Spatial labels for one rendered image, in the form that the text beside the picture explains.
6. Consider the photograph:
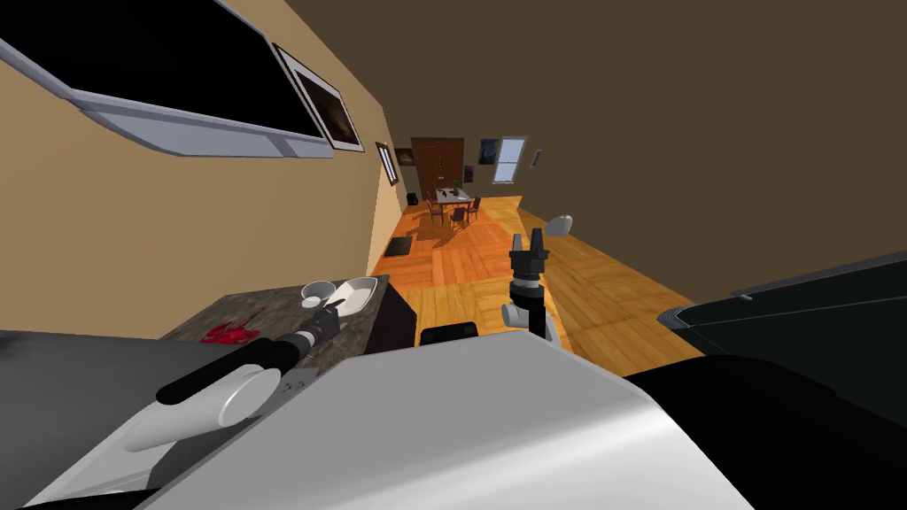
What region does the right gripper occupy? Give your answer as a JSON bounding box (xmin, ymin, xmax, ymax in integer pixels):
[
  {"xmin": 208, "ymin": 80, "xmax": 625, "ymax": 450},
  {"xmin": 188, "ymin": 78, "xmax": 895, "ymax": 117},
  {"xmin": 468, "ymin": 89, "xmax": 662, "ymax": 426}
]
[{"xmin": 509, "ymin": 227, "xmax": 551, "ymax": 276}]

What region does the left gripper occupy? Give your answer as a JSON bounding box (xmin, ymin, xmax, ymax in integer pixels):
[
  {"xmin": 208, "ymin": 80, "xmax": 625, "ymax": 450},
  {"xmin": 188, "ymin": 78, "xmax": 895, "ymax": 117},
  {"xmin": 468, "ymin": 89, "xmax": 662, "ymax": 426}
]
[{"xmin": 304, "ymin": 297, "xmax": 348, "ymax": 343}]

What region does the white round bowl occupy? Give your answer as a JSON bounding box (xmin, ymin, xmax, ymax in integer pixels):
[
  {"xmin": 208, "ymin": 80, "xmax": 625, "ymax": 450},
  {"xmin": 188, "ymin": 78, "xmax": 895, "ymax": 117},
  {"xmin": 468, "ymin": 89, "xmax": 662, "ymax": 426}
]
[{"xmin": 300, "ymin": 281, "xmax": 337, "ymax": 309}]

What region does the white oblong dish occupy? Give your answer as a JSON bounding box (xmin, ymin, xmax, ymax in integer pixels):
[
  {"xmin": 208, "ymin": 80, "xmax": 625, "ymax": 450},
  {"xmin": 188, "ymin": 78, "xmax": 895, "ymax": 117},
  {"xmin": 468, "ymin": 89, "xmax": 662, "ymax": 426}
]
[{"xmin": 327, "ymin": 275, "xmax": 380, "ymax": 316}]

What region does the bright tall window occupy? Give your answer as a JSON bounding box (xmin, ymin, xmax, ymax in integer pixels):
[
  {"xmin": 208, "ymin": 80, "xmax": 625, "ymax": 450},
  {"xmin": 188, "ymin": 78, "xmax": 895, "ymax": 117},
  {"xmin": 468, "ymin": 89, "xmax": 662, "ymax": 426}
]
[{"xmin": 492, "ymin": 135, "xmax": 530, "ymax": 186}]

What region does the white dining table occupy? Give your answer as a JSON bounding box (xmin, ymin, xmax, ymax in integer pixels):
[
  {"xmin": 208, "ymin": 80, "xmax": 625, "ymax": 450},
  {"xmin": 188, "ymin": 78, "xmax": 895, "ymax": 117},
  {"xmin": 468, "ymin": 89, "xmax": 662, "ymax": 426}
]
[{"xmin": 435, "ymin": 180, "xmax": 474, "ymax": 210}]

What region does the red flat object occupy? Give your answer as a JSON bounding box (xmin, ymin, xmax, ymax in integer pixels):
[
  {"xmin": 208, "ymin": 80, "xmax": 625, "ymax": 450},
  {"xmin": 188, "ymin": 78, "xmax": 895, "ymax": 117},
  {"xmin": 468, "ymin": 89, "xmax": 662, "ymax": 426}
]
[{"xmin": 198, "ymin": 307, "xmax": 265, "ymax": 347}]

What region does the brown wooden door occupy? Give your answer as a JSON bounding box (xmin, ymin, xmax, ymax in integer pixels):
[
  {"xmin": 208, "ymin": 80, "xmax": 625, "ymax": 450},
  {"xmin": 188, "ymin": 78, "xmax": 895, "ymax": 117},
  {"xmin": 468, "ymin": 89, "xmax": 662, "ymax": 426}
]
[{"xmin": 410, "ymin": 137, "xmax": 466, "ymax": 204}]

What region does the small brown framed picture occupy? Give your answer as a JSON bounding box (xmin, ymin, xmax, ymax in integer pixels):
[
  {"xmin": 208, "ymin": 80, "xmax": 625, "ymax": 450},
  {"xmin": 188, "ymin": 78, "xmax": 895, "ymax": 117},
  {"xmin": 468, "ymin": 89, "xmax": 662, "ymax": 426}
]
[{"xmin": 375, "ymin": 141, "xmax": 400, "ymax": 188}]

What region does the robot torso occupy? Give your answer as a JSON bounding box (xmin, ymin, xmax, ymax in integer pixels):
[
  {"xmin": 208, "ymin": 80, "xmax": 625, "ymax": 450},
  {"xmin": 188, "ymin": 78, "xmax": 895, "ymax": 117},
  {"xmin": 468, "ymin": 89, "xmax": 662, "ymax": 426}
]
[{"xmin": 27, "ymin": 321, "xmax": 754, "ymax": 510}]

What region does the white framed dark picture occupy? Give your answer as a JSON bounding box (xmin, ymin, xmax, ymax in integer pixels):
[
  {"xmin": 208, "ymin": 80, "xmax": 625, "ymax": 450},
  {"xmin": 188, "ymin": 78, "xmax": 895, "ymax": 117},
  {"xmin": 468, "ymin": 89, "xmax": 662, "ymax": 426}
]
[{"xmin": 272, "ymin": 42, "xmax": 366, "ymax": 153}]

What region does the black appliance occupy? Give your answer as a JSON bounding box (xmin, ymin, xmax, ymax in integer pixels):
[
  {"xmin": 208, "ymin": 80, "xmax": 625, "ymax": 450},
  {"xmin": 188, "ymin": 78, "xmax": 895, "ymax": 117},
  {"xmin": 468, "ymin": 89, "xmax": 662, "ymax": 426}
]
[{"xmin": 656, "ymin": 251, "xmax": 907, "ymax": 426}]

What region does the large dark window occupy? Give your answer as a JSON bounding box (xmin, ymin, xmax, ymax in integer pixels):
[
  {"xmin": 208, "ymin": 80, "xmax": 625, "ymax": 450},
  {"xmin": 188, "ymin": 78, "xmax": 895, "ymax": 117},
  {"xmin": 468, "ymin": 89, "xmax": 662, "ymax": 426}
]
[{"xmin": 0, "ymin": 0, "xmax": 336, "ymax": 159}]

